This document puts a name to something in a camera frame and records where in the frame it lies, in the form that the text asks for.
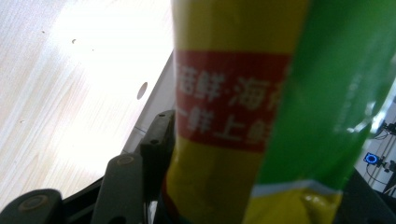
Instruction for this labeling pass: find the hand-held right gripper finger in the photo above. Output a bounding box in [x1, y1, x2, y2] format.
[139, 109, 177, 203]

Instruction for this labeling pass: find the yellow green snack bag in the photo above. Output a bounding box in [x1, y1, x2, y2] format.
[157, 0, 396, 224]

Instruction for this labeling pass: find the device with blue ring light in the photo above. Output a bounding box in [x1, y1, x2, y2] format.
[362, 151, 380, 166]

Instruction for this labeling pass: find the camera stand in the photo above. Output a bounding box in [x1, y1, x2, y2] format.
[377, 119, 396, 198]

